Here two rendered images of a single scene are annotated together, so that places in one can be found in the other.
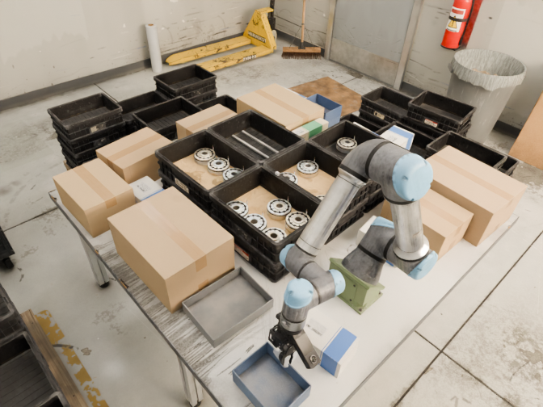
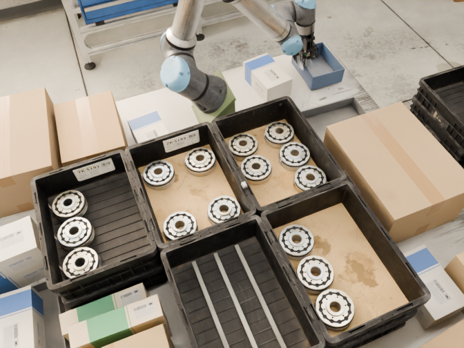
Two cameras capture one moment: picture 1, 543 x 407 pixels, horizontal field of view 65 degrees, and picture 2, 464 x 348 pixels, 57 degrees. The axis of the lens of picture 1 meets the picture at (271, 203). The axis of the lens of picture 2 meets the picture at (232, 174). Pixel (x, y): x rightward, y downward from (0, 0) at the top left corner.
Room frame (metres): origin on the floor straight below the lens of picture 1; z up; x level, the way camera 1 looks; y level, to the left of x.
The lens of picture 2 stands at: (2.12, 0.28, 1.99)
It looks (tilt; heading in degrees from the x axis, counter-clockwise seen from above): 54 degrees down; 207
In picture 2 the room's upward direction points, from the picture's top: 3 degrees counter-clockwise
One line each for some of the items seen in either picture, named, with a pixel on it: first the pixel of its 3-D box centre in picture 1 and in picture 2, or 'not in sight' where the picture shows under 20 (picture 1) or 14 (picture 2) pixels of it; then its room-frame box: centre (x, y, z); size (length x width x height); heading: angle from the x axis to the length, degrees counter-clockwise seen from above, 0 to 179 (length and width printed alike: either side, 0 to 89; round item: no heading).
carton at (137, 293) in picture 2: not in sight; (106, 311); (1.91, -0.25, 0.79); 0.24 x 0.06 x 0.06; 136
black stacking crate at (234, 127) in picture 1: (255, 144); (237, 303); (1.76, 0.09, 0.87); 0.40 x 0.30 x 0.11; 46
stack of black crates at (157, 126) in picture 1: (172, 140); not in sight; (2.51, 0.72, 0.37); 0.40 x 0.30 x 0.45; 135
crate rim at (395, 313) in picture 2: (206, 159); (339, 254); (1.55, 0.30, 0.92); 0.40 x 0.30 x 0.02; 46
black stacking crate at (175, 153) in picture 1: (207, 168); (336, 262); (1.55, 0.30, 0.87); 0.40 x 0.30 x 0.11; 46
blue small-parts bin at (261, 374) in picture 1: (271, 383); (317, 65); (0.62, -0.03, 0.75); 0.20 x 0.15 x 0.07; 44
